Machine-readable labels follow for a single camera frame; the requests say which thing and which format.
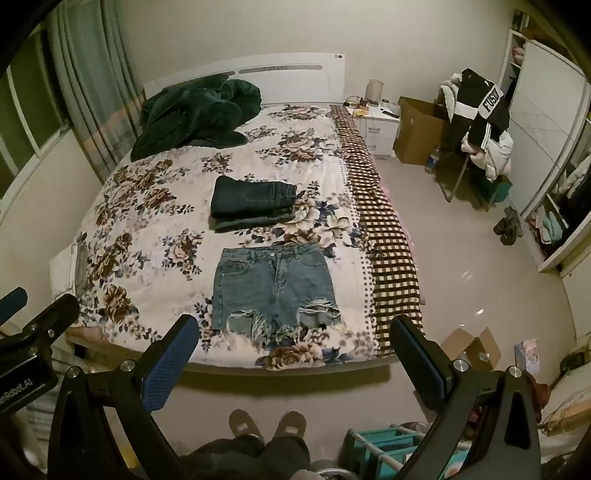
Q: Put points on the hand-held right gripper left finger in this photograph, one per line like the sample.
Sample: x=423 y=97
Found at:
x=171 y=364

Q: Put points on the white bed headboard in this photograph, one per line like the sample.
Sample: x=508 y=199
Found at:
x=286 y=78

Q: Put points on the white nightstand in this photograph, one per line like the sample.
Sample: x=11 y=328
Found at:
x=378 y=131

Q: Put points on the black and white jacket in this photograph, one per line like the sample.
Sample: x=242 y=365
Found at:
x=480 y=104

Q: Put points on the white wardrobe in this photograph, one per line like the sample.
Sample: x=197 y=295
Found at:
x=540 y=106

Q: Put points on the grey slipper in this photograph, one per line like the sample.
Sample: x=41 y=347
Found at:
x=246 y=425
x=291 y=423

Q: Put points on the window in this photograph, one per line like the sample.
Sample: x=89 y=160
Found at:
x=32 y=106

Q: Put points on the folded dark jeans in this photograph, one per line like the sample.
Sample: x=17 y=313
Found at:
x=251 y=198

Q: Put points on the teal box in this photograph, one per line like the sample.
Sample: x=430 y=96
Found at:
x=497 y=190

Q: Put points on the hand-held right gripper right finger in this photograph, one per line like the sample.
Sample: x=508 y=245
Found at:
x=422 y=364

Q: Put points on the white table lamp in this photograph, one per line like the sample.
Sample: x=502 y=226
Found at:
x=376 y=91

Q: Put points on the plastic water bottle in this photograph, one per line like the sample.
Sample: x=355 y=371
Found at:
x=432 y=160

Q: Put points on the pair of dark slippers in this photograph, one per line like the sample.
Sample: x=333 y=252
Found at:
x=509 y=226

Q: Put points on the wooden chair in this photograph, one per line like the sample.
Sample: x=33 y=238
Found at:
x=455 y=177

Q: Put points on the light blue denim shorts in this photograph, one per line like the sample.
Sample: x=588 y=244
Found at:
x=272 y=286

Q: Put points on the small open cardboard box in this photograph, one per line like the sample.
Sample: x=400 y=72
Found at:
x=478 y=350

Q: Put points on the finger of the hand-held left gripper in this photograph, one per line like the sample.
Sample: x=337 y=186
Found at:
x=51 y=318
x=14 y=302

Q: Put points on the printed packet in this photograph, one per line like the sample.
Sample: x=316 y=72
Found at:
x=527 y=356

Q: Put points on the floral bedsheet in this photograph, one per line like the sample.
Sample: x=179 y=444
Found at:
x=152 y=207

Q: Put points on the person's dark trousers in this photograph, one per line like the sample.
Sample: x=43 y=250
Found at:
x=249 y=459

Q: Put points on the green curtain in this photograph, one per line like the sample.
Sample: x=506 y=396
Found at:
x=92 y=92

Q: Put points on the brown checkered bed cloth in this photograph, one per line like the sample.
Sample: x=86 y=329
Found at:
x=385 y=240

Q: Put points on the dark green blanket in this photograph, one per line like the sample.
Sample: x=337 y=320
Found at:
x=194 y=115

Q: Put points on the white padded jacket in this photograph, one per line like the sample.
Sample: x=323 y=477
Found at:
x=498 y=154

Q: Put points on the teal storage rack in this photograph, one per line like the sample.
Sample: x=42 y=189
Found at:
x=383 y=445

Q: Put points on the large cardboard box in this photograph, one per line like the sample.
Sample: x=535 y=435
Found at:
x=418 y=129

